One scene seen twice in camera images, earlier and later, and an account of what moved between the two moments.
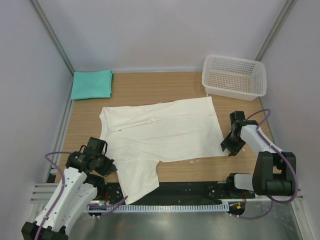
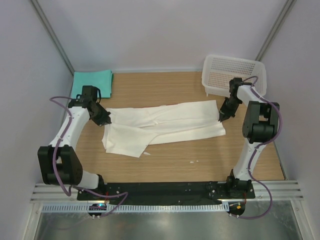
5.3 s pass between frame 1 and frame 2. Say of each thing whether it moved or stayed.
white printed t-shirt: moved
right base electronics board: stayed
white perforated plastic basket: stayed
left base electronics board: stayed
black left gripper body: moved
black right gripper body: moved
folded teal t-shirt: stayed
